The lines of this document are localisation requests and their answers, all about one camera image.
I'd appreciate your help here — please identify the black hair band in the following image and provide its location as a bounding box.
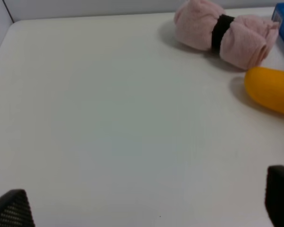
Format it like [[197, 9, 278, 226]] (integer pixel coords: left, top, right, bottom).
[[211, 14, 234, 53]]

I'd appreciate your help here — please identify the pink rolled towel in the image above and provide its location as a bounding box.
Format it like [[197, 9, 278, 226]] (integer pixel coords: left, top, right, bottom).
[[174, 0, 280, 70]]

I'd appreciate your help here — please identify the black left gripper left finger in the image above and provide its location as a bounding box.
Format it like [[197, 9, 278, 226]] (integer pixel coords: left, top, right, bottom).
[[0, 189, 35, 227]]

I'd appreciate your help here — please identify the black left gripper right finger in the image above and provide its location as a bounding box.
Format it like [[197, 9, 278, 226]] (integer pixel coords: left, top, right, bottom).
[[265, 165, 284, 227]]

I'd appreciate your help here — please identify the yellow mango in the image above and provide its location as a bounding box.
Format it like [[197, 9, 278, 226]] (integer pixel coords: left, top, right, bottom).
[[244, 67, 284, 114]]

